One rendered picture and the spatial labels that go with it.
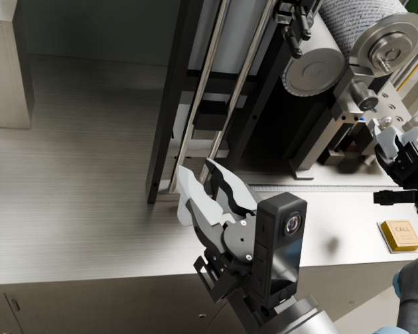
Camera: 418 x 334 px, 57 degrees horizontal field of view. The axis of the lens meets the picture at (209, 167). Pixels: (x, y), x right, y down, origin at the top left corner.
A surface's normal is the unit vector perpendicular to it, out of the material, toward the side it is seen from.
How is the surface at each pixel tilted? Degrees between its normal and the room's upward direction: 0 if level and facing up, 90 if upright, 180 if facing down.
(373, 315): 0
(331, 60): 90
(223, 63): 90
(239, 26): 90
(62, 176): 0
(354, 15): 69
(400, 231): 0
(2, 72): 90
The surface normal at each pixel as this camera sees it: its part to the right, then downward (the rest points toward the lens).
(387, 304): 0.23, -0.61
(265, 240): -0.80, 0.22
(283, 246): 0.60, 0.32
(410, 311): -0.66, -0.71
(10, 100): 0.15, 0.80
